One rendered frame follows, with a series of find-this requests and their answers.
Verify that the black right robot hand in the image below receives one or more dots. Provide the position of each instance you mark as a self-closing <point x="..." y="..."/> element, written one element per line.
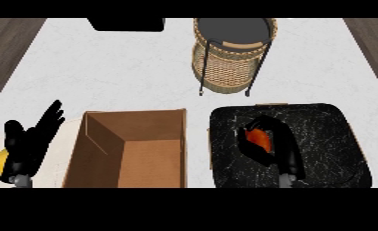
<point x="282" y="141"/>

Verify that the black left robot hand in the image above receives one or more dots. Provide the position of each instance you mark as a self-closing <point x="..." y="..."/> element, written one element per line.
<point x="30" y="141"/>

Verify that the red tomato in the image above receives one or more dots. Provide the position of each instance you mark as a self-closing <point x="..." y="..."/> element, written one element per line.
<point x="260" y="139"/>

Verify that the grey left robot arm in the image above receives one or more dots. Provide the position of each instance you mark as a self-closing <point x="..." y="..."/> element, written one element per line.
<point x="22" y="181"/>

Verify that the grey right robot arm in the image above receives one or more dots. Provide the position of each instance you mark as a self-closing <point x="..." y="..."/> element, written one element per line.
<point x="288" y="180"/>

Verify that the black marble tray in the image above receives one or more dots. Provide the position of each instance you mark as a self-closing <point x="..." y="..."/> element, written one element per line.
<point x="315" y="148"/>

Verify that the wicker tiered basket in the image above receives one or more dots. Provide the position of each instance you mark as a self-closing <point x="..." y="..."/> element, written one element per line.
<point x="233" y="55"/>

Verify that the yellow fruit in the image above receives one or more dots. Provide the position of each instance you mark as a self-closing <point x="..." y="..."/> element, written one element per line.
<point x="2" y="163"/>

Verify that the brown cardboard box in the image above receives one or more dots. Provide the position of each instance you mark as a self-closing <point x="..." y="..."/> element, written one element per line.
<point x="133" y="151"/>

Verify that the black appliance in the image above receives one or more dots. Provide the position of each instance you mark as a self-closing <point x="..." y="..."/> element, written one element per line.
<point x="129" y="24"/>

